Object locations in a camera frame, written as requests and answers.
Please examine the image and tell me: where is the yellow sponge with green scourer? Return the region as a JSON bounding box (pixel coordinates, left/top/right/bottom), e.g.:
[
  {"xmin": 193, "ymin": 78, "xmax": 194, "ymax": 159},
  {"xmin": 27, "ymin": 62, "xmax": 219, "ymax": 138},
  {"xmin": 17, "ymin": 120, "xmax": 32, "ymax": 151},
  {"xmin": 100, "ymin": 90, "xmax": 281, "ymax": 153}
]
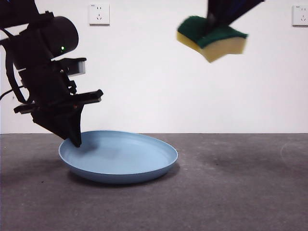
[{"xmin": 176, "ymin": 15, "xmax": 249, "ymax": 64}]

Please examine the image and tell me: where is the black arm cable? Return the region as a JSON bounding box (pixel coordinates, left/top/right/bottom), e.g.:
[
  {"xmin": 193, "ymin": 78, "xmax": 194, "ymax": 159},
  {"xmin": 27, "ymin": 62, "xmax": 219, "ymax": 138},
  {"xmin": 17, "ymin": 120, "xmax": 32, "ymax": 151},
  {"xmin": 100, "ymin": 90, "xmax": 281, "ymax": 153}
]
[{"xmin": 0, "ymin": 28, "xmax": 29, "ymax": 104}]

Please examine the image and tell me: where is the white wall socket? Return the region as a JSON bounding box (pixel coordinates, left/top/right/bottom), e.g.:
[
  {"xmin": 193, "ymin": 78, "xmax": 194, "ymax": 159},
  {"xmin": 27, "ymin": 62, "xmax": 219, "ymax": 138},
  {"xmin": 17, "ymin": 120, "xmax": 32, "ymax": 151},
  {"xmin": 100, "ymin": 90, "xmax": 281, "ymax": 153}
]
[
  {"xmin": 291, "ymin": 5, "xmax": 308, "ymax": 27},
  {"xmin": 89, "ymin": 3, "xmax": 111, "ymax": 26}
]

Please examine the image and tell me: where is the round blue plate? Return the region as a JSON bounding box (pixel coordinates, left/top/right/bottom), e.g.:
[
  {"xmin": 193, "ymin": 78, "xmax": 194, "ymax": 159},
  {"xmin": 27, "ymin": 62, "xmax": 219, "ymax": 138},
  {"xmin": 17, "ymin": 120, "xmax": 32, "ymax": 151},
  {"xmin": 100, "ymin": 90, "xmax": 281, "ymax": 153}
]
[{"xmin": 58, "ymin": 130, "xmax": 179, "ymax": 185}]

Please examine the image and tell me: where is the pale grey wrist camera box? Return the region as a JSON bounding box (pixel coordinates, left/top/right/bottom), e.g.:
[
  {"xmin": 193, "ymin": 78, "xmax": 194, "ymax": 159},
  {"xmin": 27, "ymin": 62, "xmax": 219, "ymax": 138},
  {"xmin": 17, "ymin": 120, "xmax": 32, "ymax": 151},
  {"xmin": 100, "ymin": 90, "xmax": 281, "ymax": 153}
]
[{"xmin": 63, "ymin": 57, "xmax": 87, "ymax": 77}]

